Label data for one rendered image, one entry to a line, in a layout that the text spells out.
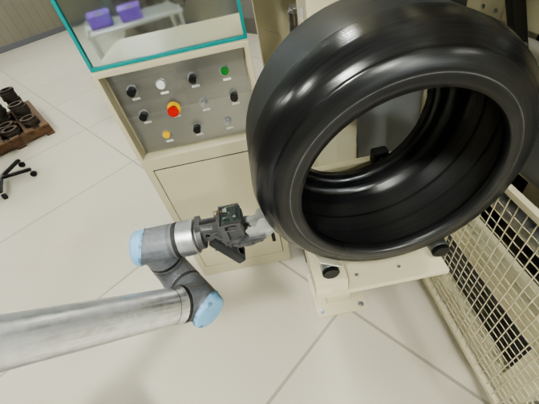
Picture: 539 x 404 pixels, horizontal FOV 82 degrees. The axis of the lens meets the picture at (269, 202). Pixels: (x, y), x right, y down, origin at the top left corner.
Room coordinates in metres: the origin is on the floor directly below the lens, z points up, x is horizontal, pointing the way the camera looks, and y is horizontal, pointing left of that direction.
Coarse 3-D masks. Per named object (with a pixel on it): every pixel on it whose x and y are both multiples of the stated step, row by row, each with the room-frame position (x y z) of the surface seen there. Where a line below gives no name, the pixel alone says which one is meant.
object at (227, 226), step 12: (228, 204) 0.56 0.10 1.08; (216, 216) 0.53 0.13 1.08; (228, 216) 0.52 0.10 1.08; (240, 216) 0.52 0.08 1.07; (204, 228) 0.51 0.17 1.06; (216, 228) 0.51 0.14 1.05; (228, 228) 0.51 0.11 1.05; (240, 228) 0.49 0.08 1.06; (204, 240) 0.51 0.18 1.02; (228, 240) 0.49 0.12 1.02; (240, 240) 0.49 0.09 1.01
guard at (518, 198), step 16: (512, 192) 0.46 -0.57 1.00; (528, 208) 0.41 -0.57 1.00; (496, 224) 0.46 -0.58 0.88; (448, 240) 0.60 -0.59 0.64; (512, 240) 0.40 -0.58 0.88; (528, 240) 0.37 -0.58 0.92; (448, 256) 0.57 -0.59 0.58; (464, 272) 0.49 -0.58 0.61; (528, 272) 0.33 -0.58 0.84; (432, 288) 0.58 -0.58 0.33; (464, 288) 0.46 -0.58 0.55; (496, 288) 0.37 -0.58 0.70; (512, 288) 0.34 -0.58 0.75; (464, 304) 0.43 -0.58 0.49; (480, 304) 0.38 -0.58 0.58; (496, 304) 0.34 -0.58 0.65; (512, 304) 0.31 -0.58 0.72; (448, 320) 0.45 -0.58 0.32; (480, 320) 0.36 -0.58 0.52; (512, 320) 0.29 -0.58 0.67; (528, 320) 0.26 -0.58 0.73; (496, 336) 0.29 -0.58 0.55; (464, 352) 0.33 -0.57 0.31; (528, 352) 0.22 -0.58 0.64; (480, 368) 0.27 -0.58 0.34; (528, 384) 0.16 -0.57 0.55; (496, 400) 0.18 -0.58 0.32; (528, 400) 0.13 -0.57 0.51
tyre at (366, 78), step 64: (384, 0) 0.55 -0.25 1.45; (448, 0) 0.54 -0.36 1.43; (320, 64) 0.45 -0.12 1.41; (384, 64) 0.41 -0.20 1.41; (448, 64) 0.40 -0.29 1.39; (512, 64) 0.40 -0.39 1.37; (256, 128) 0.50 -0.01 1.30; (320, 128) 0.41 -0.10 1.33; (448, 128) 0.64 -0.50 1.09; (512, 128) 0.39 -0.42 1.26; (256, 192) 0.46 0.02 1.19; (320, 192) 0.66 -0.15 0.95; (384, 192) 0.63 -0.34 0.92; (448, 192) 0.51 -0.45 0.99; (384, 256) 0.40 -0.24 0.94
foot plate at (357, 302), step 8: (312, 288) 0.89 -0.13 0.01; (312, 296) 0.84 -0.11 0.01; (352, 296) 0.79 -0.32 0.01; (360, 296) 0.78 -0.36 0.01; (320, 304) 0.79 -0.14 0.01; (328, 304) 0.78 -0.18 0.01; (336, 304) 0.77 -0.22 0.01; (344, 304) 0.76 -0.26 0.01; (352, 304) 0.75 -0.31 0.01; (360, 304) 0.73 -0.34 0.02; (320, 312) 0.74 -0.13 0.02; (328, 312) 0.73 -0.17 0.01; (336, 312) 0.72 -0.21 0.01; (344, 312) 0.71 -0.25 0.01
